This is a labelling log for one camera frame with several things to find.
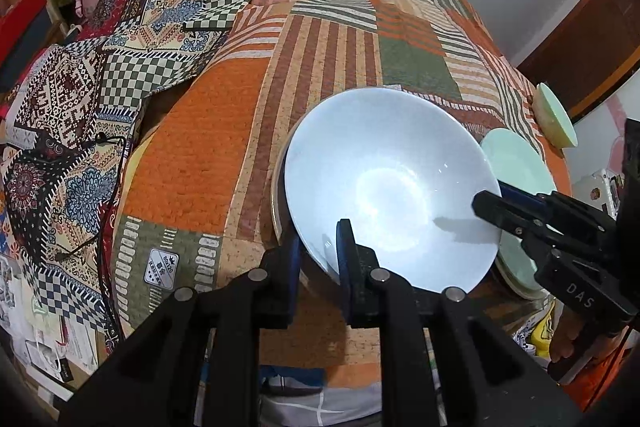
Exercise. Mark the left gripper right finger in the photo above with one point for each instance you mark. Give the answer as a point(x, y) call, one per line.
point(355, 263)

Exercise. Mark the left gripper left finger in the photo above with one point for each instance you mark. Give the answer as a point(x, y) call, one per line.
point(278, 292)

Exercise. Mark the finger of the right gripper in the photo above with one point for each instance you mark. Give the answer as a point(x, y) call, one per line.
point(532, 205)

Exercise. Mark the white small bowl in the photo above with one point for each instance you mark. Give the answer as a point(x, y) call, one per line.
point(404, 173)

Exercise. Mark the person's right hand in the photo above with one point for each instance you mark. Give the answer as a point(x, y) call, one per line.
point(568, 326)

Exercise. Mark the green ceramic bowl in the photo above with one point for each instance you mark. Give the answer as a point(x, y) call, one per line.
point(552, 118)

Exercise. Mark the orange striped patchwork cloth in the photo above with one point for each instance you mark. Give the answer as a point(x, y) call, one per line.
point(198, 185)

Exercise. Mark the patterned checkered blanket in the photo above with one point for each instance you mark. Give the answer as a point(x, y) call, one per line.
point(70, 128)

